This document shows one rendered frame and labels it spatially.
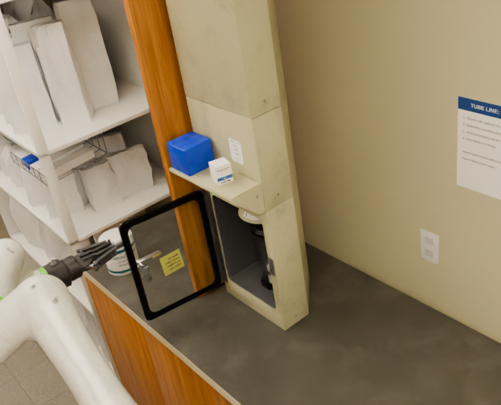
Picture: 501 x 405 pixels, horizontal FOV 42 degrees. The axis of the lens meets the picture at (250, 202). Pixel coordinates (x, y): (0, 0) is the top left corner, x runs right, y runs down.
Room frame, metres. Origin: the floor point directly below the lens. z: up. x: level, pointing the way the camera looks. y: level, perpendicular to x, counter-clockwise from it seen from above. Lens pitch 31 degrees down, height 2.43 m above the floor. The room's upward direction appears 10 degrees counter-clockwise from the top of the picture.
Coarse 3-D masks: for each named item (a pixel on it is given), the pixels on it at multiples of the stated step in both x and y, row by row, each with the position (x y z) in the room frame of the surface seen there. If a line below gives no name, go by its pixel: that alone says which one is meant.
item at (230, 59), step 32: (192, 0) 1.79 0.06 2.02; (224, 0) 1.67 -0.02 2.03; (256, 0) 1.69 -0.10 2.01; (192, 32) 1.82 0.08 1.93; (224, 32) 1.69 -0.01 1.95; (256, 32) 1.68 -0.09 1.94; (192, 64) 1.85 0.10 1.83; (224, 64) 1.71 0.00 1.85; (256, 64) 1.67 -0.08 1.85; (192, 96) 1.88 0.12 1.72; (224, 96) 1.74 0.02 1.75; (256, 96) 1.66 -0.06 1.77
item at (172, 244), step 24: (192, 192) 1.88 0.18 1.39; (168, 216) 1.83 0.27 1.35; (192, 216) 1.87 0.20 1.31; (144, 240) 1.78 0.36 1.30; (168, 240) 1.82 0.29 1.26; (192, 240) 1.86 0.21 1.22; (144, 264) 1.77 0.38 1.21; (168, 264) 1.81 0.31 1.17; (192, 264) 1.85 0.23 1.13; (144, 288) 1.76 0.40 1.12; (168, 288) 1.80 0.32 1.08; (192, 288) 1.84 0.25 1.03
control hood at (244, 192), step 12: (192, 180) 1.74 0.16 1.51; (204, 180) 1.72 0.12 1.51; (240, 180) 1.69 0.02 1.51; (252, 180) 1.67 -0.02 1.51; (216, 192) 1.64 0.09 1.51; (228, 192) 1.63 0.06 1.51; (240, 192) 1.62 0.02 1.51; (252, 192) 1.63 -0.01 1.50; (240, 204) 1.60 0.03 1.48; (252, 204) 1.62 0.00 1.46; (264, 204) 1.65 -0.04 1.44
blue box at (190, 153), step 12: (192, 132) 1.88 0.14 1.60; (168, 144) 1.83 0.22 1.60; (180, 144) 1.81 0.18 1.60; (192, 144) 1.80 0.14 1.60; (204, 144) 1.80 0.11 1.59; (180, 156) 1.78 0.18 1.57; (192, 156) 1.77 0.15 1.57; (204, 156) 1.80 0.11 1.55; (180, 168) 1.80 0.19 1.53; (192, 168) 1.77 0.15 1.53; (204, 168) 1.79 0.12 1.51
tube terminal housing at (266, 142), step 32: (192, 128) 1.91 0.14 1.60; (224, 128) 1.76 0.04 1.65; (256, 128) 1.65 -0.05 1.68; (288, 128) 1.83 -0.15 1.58; (256, 160) 1.65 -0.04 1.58; (288, 160) 1.71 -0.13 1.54; (288, 192) 1.70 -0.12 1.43; (288, 224) 1.69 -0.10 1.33; (288, 256) 1.68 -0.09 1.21; (288, 288) 1.67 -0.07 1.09; (288, 320) 1.66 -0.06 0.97
